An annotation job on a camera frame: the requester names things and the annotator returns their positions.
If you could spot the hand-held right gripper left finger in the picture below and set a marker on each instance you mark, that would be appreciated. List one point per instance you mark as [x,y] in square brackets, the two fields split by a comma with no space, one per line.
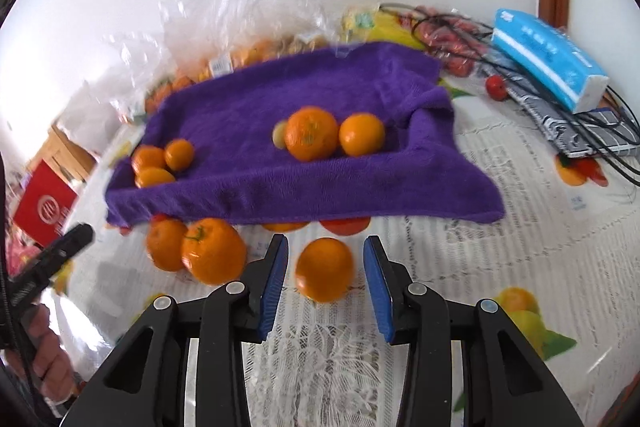
[272,292]

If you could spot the yellow packet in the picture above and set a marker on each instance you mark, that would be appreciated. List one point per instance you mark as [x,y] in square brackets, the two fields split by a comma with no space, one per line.
[380,27]

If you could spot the blue tissue pack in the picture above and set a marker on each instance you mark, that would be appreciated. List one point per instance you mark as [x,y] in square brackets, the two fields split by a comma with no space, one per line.
[545,57]

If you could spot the wooden chair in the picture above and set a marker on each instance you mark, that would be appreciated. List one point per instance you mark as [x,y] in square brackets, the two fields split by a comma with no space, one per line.
[65,152]

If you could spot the red box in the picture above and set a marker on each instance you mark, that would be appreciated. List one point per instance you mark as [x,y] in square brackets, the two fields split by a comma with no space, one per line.
[45,207]

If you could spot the small clear bag of oranges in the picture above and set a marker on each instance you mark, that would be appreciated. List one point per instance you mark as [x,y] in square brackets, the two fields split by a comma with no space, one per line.
[165,87]

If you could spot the small red fruit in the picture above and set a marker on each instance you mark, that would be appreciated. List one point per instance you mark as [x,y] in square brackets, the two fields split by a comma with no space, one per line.
[160,218]
[496,87]

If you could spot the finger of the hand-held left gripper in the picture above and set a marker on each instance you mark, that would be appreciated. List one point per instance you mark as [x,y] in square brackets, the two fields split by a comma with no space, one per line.
[72,241]

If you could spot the purple towel covered tray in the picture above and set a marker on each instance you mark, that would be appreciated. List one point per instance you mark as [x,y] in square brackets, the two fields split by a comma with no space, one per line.
[240,122]

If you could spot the small pale yellow fruit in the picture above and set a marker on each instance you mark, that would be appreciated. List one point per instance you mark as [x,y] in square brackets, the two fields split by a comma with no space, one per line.
[278,133]

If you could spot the person's left hand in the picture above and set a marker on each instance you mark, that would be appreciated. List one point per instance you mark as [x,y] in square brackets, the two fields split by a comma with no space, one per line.
[47,347]

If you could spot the small orange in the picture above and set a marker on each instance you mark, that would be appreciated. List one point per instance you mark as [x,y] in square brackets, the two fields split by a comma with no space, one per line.
[154,178]
[179,154]
[147,159]

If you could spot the bag of red fruits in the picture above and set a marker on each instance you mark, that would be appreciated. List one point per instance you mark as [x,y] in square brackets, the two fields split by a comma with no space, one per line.
[445,42]

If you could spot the patterned grey notebook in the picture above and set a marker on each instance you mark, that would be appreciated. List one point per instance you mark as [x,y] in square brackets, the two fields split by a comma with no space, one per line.
[555,119]

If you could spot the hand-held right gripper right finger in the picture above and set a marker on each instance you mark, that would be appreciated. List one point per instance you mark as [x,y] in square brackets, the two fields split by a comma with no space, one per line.
[380,292]

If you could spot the large marked orange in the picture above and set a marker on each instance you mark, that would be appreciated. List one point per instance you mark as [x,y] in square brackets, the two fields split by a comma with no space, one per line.
[311,133]

